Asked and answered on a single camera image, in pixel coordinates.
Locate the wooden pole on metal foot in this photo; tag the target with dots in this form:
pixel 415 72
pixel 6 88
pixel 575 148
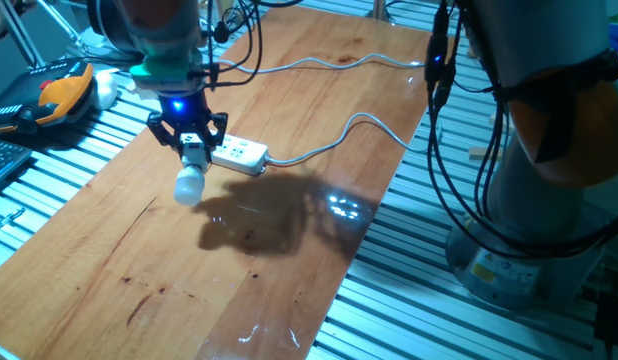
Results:
pixel 380 10

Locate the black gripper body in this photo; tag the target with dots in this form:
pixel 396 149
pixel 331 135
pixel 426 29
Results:
pixel 186 117

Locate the white egg-shaped object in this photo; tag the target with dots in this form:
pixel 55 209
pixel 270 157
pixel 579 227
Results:
pixel 106 90

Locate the black keyboard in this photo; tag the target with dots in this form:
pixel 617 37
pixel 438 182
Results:
pixel 4 160

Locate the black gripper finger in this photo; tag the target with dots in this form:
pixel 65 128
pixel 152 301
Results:
pixel 220 131
pixel 161 132

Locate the black filament spool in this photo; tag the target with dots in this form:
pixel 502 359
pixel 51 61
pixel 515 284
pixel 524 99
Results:
pixel 101 25

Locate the small wooden piece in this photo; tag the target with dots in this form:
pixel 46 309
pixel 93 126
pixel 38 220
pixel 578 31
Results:
pixel 476 153

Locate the black and orange teach pendant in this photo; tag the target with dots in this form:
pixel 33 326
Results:
pixel 64 95

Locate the orange wooden board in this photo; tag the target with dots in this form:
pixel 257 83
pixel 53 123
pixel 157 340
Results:
pixel 139 260

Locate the white power strip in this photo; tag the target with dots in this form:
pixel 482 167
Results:
pixel 239 155

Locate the small metal tool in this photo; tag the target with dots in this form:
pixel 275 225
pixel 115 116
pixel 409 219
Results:
pixel 9 218

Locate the slanted support pole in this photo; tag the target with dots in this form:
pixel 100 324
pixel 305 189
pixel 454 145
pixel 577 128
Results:
pixel 21 35

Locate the silver and orange robot arm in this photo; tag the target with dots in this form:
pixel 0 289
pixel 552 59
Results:
pixel 539 40

